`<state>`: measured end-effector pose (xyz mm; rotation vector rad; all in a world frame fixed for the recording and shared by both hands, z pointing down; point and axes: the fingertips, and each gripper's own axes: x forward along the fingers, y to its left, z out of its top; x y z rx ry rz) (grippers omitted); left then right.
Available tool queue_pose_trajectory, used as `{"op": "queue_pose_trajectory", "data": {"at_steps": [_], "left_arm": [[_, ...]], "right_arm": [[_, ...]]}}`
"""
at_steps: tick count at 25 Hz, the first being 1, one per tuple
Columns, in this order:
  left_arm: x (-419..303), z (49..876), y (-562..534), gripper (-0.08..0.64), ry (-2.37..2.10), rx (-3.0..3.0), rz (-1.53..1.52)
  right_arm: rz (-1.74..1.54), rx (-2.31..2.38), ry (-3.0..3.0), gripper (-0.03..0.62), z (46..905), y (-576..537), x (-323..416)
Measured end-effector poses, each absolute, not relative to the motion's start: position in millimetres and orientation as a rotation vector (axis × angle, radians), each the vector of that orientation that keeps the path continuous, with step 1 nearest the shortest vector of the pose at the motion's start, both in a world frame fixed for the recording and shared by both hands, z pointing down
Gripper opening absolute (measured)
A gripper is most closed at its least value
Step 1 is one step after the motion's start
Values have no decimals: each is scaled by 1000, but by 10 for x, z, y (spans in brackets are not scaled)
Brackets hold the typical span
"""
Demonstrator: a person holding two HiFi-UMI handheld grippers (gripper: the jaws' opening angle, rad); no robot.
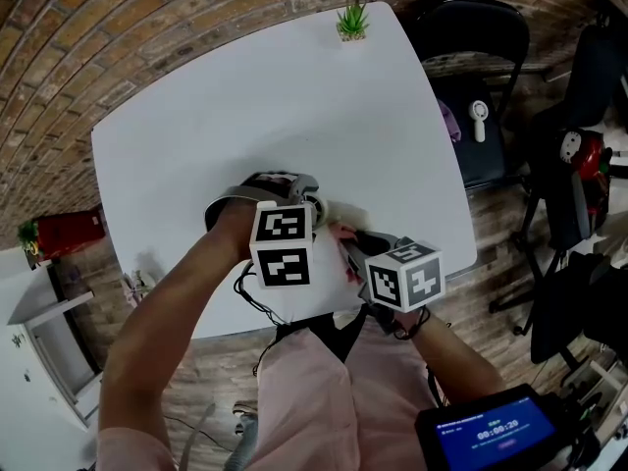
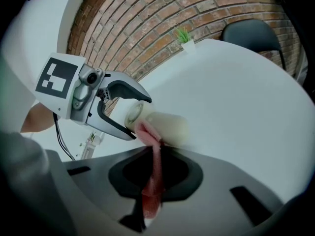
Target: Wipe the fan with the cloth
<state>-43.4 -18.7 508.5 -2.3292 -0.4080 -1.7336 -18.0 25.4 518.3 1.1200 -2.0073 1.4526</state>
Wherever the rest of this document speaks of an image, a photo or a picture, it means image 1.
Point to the person's left forearm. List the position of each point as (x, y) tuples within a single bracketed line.
[(157, 327)]

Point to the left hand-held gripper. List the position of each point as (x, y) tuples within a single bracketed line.
[(282, 248)]

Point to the person's left hand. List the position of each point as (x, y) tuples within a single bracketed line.
[(275, 179)]

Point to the pink cloth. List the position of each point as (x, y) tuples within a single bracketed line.
[(343, 233)]

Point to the purple cloth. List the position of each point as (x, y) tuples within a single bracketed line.
[(450, 120)]

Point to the person's right forearm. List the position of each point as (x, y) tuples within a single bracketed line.
[(456, 361)]

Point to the person's pink clothing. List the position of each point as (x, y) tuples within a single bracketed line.
[(304, 410)]

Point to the red white toy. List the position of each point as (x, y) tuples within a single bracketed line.
[(589, 155)]

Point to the black tablet blue screen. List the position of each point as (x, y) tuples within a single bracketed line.
[(495, 434)]

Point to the green potted plant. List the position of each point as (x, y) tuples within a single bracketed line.
[(352, 20)]

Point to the red box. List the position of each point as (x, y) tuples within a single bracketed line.
[(71, 233)]

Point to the pink potted plant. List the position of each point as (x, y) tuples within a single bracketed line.
[(137, 287)]

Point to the black folding chair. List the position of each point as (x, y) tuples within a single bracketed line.
[(471, 32)]

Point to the black swivel chair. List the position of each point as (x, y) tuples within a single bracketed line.
[(564, 312)]

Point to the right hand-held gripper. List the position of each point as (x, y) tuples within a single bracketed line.
[(407, 277)]

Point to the black office chair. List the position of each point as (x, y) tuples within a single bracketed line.
[(593, 76)]

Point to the green yellow plant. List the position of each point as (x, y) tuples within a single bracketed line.
[(28, 236)]

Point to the white handheld fan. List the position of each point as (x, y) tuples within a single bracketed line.
[(478, 120)]

